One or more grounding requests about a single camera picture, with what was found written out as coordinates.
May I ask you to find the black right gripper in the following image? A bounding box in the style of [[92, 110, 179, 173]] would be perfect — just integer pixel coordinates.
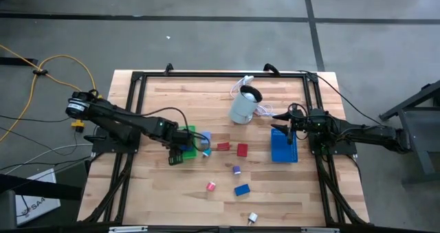
[[270, 109, 327, 145]]

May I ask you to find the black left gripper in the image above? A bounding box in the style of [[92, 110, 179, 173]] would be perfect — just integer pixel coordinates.
[[161, 121, 195, 166]]

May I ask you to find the green plastic basket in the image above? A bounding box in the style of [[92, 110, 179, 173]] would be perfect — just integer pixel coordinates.
[[177, 124, 198, 161]]

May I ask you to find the blue plastic basket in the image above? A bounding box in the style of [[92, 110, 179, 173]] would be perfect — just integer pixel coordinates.
[[270, 128, 299, 164]]

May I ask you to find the white cylindrical desk lamp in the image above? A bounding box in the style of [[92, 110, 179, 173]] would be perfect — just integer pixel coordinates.
[[229, 85, 263, 125]]

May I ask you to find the grey metal stand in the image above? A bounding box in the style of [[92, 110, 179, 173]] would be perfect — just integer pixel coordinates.
[[379, 80, 440, 186]]

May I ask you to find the wide black bar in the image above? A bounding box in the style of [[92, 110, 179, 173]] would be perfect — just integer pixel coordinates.
[[0, 173, 83, 201]]

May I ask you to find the white printed cardboard box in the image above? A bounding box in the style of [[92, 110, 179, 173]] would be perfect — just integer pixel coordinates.
[[15, 168, 62, 226]]

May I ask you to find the grey box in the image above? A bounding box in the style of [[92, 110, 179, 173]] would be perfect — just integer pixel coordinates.
[[0, 190, 18, 231]]

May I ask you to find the black flat bar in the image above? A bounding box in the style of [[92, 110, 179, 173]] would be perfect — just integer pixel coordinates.
[[0, 56, 39, 66]]

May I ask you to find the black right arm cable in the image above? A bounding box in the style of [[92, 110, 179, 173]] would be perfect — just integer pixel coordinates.
[[287, 102, 309, 141]]

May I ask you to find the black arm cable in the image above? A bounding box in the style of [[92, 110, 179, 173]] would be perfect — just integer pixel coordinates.
[[142, 106, 204, 153], [287, 102, 309, 141]]

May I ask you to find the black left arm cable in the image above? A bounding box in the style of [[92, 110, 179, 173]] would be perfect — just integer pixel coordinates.
[[142, 106, 204, 153]]

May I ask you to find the long black cable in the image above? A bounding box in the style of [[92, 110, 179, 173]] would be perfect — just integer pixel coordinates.
[[297, 69, 382, 126]]

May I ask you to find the black aluminium rig frame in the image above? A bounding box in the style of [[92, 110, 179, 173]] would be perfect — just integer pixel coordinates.
[[82, 63, 369, 227]]

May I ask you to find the silver metal bracket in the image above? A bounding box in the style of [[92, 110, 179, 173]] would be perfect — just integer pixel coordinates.
[[108, 225, 149, 233], [301, 227, 340, 233]]

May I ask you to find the white floor cable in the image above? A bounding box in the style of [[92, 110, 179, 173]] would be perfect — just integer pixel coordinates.
[[3, 142, 94, 175]]

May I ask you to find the black floor cable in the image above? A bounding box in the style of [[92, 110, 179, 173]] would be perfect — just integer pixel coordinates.
[[0, 114, 73, 124], [0, 126, 69, 157]]

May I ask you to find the yellow extension cable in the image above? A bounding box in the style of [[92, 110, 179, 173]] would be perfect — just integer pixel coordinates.
[[0, 43, 104, 144]]

